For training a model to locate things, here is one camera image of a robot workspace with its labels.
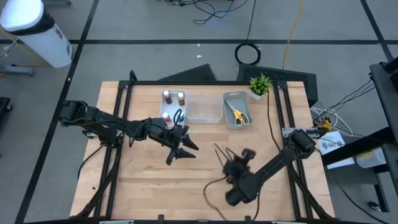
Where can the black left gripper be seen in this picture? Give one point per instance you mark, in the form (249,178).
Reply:
(164,133)

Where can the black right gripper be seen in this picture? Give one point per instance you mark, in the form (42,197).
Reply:
(236,169)

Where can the lettered silver-ferrule paintbrush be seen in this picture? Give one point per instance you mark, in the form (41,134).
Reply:
(230,152)

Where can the orange-bristle paintbrush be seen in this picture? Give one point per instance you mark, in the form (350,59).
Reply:
(221,152)

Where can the blue paint bottle white cap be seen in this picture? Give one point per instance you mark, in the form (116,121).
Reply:
(181,118)

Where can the yellow paint bottle white cap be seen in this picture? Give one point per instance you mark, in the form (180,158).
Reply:
(181,99)

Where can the brown paint bottle white cap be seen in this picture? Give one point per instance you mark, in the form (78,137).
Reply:
(168,98)

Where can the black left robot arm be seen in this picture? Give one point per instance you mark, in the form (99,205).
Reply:
(102,118)

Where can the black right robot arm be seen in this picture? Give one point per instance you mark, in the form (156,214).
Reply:
(267,169)

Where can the grey plastic bin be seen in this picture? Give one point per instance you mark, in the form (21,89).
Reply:
(231,123)

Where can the white plastic bin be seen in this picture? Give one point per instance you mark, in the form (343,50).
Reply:
(174,105)

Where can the clear plastic bin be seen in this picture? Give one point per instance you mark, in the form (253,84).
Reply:
(205,109)

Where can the black edge clamp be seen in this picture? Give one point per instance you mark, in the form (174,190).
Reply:
(161,218)
(247,219)

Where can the small green potted plant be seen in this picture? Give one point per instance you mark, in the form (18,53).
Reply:
(260,85)

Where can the black slanted panel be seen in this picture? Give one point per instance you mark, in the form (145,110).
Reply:
(196,74)

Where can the yellow plug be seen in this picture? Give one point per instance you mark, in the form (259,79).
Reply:
(326,125)

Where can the white label sheet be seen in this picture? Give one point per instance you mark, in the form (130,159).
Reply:
(332,143)

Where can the white paper sheet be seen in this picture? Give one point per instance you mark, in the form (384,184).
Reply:
(340,163)

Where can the translucent plastic container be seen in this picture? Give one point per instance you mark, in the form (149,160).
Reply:
(371,158)

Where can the black equipment cart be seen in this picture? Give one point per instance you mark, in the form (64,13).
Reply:
(388,93)

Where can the white trash can black liner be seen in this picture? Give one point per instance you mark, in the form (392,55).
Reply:
(40,43)

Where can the grey stand base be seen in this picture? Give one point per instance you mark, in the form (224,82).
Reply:
(18,71)

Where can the black caster foot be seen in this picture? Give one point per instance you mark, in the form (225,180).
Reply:
(4,104)

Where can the black table frame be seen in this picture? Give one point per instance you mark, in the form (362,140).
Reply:
(202,83)

